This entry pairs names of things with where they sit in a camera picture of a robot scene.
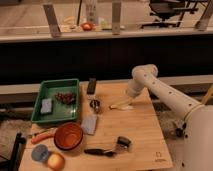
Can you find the yellow banana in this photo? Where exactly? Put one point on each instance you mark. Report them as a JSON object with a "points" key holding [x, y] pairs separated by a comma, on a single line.
{"points": [[124, 104]]}

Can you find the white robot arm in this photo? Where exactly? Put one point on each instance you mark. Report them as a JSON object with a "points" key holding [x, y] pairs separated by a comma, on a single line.
{"points": [[198, 134]]}

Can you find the black rectangular block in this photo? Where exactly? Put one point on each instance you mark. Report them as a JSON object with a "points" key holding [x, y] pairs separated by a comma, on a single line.
{"points": [[91, 86]]}

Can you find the small dark metal cup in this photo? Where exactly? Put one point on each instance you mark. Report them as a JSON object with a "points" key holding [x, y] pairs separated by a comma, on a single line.
{"points": [[95, 105]]}

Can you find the dark red grapes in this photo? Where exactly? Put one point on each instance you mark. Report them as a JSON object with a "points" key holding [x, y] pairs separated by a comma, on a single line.
{"points": [[65, 98]]}

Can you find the green plastic tray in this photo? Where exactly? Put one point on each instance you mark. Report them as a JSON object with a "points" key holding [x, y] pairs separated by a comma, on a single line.
{"points": [[60, 112]]}

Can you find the red fruit on shelf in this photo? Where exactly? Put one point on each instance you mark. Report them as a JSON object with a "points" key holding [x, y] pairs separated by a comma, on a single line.
{"points": [[87, 26]]}

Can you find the blue sponge in tray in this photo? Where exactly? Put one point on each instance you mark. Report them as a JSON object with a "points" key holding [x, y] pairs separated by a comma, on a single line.
{"points": [[46, 106]]}

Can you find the orange bowl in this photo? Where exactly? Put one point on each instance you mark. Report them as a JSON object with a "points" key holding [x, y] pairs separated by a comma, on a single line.
{"points": [[68, 136]]}

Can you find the orange carrot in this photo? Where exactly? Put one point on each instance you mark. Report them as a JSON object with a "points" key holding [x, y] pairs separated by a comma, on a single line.
{"points": [[41, 137]]}

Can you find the orange apple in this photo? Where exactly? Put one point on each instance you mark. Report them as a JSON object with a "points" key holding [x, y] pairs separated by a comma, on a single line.
{"points": [[55, 161]]}

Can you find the blue round lid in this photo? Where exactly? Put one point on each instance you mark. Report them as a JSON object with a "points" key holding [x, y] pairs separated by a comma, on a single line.
{"points": [[40, 153]]}

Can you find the black office chair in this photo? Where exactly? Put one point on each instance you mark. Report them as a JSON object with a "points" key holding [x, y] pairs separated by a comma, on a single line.
{"points": [[165, 9]]}

